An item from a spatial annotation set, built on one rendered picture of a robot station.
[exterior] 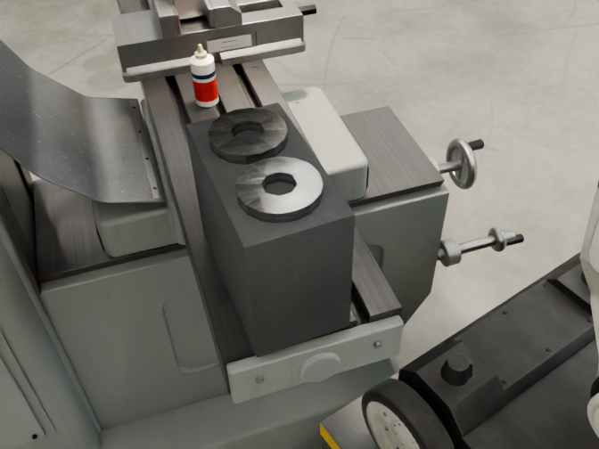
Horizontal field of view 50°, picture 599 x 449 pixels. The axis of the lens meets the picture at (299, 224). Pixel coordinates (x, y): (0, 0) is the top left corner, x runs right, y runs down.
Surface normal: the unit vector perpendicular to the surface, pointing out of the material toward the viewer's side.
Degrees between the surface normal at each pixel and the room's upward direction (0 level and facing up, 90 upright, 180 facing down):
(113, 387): 90
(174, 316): 90
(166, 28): 90
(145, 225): 90
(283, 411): 0
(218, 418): 0
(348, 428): 0
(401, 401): 12
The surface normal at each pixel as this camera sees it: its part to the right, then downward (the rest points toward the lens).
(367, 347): 0.31, 0.66
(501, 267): -0.02, -0.71
